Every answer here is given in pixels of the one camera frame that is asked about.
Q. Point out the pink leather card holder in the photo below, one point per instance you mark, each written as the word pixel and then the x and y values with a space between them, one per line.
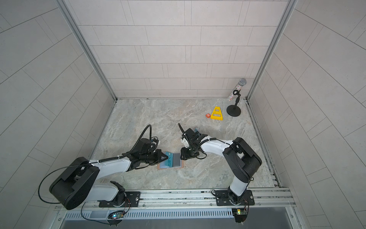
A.
pixel 173 162

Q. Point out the aluminium corner post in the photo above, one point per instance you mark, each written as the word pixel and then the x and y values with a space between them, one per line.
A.
pixel 82 42
pixel 276 37

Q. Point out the aluminium corner post left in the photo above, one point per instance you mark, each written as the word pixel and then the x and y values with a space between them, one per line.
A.
pixel 82 42

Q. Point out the yellow triangular cone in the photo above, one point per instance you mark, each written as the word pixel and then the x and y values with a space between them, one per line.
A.
pixel 217 114

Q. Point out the glittery silver microphone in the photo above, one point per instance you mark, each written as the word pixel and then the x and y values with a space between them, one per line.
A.
pixel 242 82

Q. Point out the black microphone stand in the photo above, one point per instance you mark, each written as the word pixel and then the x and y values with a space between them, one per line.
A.
pixel 234 110

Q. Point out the left green circuit board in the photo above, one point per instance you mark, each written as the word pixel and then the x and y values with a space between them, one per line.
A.
pixel 116 215

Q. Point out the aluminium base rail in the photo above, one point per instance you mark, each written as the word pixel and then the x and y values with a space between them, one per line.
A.
pixel 185 199

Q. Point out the aluminium corner post right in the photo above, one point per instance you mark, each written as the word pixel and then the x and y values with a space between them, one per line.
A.
pixel 276 37

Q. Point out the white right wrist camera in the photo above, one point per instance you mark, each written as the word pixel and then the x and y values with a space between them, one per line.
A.
pixel 184 141

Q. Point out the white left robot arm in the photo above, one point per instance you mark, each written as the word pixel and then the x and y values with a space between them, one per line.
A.
pixel 78 183

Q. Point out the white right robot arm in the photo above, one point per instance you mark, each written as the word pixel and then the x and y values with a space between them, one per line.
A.
pixel 243 161

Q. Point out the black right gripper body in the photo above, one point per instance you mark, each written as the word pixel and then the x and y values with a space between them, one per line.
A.
pixel 192 145

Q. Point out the right circuit board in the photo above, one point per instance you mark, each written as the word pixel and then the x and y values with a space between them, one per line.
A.
pixel 240 215

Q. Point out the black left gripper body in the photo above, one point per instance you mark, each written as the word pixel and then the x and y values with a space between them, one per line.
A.
pixel 150 157

